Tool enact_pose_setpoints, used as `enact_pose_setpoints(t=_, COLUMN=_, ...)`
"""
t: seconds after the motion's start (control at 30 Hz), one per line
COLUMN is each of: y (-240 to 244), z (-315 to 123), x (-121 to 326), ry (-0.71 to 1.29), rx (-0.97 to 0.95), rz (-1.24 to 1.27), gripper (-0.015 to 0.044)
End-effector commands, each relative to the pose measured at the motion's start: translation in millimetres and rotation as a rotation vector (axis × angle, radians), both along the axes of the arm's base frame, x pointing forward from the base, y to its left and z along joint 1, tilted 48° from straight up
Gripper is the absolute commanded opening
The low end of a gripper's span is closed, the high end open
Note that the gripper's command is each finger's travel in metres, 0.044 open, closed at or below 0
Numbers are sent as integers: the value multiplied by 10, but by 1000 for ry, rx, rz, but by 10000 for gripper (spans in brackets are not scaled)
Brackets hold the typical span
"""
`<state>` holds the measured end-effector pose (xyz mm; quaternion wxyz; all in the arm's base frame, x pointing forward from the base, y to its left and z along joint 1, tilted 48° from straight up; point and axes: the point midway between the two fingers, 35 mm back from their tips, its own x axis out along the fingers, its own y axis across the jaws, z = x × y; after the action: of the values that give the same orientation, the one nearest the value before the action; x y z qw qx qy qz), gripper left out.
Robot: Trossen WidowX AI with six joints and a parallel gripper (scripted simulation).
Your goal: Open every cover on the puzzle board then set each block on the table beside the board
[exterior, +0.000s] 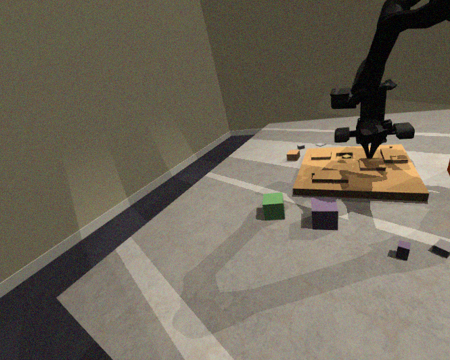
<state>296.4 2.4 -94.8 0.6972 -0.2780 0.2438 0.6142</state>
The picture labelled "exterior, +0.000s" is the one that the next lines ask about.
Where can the green cube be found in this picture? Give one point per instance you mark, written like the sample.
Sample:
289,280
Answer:
273,206

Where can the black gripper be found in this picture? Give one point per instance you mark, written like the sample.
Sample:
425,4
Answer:
402,130

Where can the tan square puzzle board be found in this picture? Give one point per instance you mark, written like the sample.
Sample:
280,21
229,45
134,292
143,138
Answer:
325,173

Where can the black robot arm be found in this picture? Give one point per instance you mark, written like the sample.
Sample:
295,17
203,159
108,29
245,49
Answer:
367,88

